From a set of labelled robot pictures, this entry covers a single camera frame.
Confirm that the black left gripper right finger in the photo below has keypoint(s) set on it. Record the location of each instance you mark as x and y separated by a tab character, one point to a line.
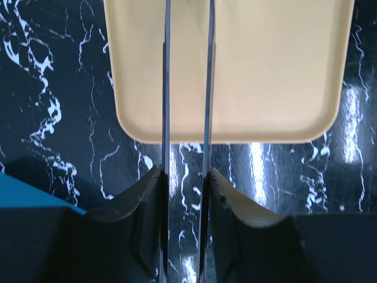
254	244

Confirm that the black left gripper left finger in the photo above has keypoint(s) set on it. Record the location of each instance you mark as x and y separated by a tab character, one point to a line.
115	242

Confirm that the metal tongs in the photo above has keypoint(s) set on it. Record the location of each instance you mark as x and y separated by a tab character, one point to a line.
166	118

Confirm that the blue chocolate tin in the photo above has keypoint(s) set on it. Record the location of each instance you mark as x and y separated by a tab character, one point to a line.
17	194

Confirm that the yellow tray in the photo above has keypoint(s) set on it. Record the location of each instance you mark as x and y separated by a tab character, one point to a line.
276	67

